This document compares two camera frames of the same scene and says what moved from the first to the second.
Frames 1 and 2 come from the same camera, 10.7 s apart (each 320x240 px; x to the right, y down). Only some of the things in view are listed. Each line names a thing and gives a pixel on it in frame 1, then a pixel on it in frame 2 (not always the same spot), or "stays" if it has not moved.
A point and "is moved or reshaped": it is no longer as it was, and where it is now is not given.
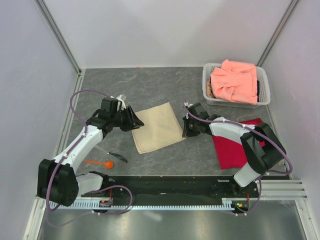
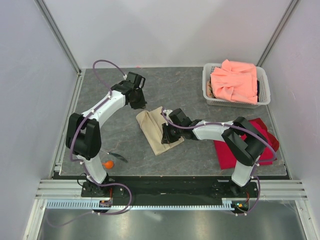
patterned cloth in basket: x=209 y=92 stays
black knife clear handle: x=111 y=153 stays
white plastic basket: x=264 y=98 stays
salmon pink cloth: x=236 y=81 stays
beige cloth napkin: x=161 y=128 is moved or reshaped
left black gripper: x=132 y=121 → x=141 y=105
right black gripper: x=186 y=132 → x=167 y=138
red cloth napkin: x=231 y=154 stays
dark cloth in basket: x=258 y=90 stays
